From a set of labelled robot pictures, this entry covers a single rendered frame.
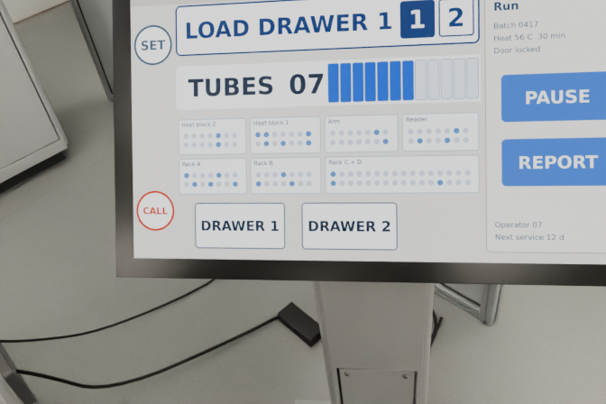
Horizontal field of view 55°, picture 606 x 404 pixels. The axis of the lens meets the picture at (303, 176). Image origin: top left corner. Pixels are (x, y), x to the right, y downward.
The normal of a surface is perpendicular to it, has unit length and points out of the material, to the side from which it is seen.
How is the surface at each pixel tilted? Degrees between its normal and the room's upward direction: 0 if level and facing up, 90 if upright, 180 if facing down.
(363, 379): 90
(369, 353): 90
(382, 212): 50
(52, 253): 0
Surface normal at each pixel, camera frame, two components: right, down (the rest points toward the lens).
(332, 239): -0.15, 0.01
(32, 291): -0.11, -0.76
